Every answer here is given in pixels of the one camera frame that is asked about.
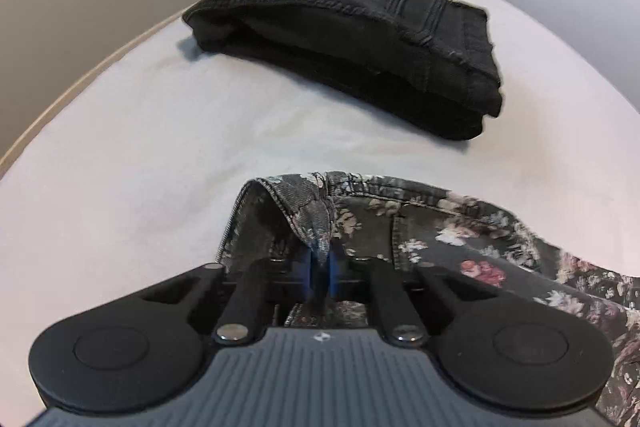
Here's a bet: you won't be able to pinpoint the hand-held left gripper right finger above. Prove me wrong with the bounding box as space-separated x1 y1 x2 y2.
326 251 502 348

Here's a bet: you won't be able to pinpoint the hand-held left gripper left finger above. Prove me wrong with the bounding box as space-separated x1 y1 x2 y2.
132 251 314 345

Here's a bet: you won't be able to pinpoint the floral print pants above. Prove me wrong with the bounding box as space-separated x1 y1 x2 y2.
217 172 640 427

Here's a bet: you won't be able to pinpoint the white bed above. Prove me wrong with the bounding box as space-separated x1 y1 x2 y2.
0 0 640 427

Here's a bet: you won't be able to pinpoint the black folded jeans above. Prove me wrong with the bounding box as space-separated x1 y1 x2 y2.
182 0 505 142

